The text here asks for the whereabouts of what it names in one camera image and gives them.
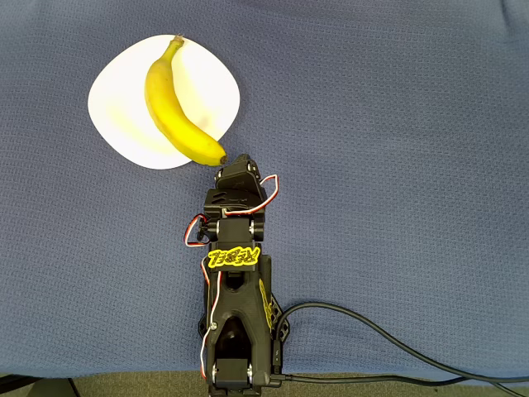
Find gripper servo wire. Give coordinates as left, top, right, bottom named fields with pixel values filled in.
left=222, top=175, right=279, bottom=217

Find yellow banana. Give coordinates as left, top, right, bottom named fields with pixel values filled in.
left=144, top=35, right=228, bottom=167

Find forearm servo wire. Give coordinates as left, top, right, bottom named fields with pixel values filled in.
left=183, top=213, right=224, bottom=380

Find black usb cable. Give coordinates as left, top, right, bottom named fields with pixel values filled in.
left=270, top=301, right=529, bottom=384

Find blue woven table cloth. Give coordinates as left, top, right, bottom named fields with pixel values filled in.
left=0, top=0, right=529, bottom=380

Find black power cable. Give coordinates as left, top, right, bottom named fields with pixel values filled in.
left=270, top=371, right=517, bottom=397

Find white rounded square plate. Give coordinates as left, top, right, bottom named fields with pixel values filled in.
left=88, top=34, right=241, bottom=170

